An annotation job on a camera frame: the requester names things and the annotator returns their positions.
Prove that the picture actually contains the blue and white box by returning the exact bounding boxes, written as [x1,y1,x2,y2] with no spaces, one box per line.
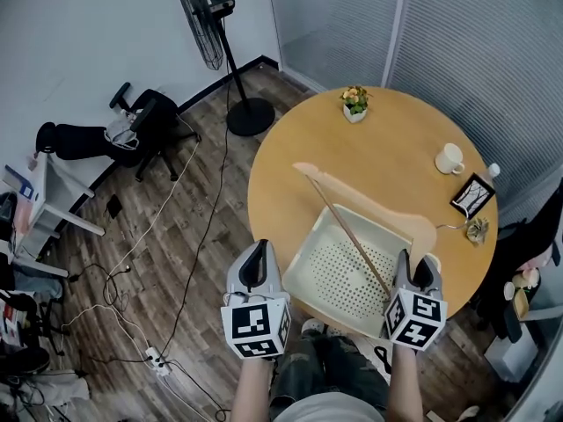
[1,164,41,203]

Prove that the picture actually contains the person's white shoe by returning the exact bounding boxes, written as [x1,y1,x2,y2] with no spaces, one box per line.
[300,317,326,337]

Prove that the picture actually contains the long black cable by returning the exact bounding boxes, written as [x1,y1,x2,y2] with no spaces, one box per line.
[157,73,233,365]

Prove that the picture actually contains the white desk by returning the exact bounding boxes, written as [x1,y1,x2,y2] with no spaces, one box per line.
[0,150,107,279]

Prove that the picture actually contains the person's left forearm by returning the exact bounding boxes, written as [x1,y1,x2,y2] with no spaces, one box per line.
[230,354,283,422]

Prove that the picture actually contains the clear plastic bottle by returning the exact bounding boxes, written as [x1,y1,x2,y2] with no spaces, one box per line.
[476,162,502,189]

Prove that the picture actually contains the white floor box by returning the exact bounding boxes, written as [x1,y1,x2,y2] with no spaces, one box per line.
[483,335,541,384]

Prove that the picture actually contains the white power strip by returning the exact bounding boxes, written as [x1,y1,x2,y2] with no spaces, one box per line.
[144,346,173,378]

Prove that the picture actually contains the person's right forearm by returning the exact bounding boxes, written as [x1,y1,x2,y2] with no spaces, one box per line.
[385,342,427,422]

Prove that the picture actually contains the grey cloth on chair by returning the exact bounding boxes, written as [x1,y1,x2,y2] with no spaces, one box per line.
[103,115,141,151]

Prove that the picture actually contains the short black strap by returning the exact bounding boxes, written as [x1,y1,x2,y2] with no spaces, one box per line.
[372,344,393,375]

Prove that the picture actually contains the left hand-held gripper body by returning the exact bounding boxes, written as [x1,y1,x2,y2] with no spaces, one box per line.
[220,279,292,360]

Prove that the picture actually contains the person's grey shirt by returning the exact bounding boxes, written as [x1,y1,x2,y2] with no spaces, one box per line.
[273,392,389,422]

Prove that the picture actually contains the white cup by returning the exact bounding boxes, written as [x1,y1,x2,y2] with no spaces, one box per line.
[434,142,466,177]

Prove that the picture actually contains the black office chair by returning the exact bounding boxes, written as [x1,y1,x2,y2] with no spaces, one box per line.
[35,81,202,183]

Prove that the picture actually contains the paper cups and bags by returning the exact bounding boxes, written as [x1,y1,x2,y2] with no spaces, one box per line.
[502,266,541,321]

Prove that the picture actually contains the cream perforated plastic container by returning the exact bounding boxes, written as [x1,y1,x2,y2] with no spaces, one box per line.
[281,203,442,340]

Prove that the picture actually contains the black picture frame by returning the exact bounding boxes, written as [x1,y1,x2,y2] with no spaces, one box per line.
[449,171,497,221]

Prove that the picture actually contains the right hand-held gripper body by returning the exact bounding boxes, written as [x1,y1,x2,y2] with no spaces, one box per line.
[384,279,450,353]

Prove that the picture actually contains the black chair with clothing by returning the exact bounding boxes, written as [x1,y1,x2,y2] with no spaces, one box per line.
[471,186,563,343]

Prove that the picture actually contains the small potted flower plant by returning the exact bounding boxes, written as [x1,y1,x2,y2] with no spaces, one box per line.
[339,85,371,125]

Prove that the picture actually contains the long white cable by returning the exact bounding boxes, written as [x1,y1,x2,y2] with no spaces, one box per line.
[60,114,200,364]

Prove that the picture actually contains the dried flower bundle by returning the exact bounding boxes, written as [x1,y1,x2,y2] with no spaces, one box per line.
[465,216,491,247]

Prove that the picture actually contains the person's camouflage trousers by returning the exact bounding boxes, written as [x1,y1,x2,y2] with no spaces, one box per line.
[268,322,391,417]

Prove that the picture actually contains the black standing fan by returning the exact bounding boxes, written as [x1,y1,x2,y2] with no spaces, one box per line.
[170,0,277,138]

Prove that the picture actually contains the small black flat device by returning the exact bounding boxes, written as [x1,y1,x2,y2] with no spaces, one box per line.
[105,193,124,220]

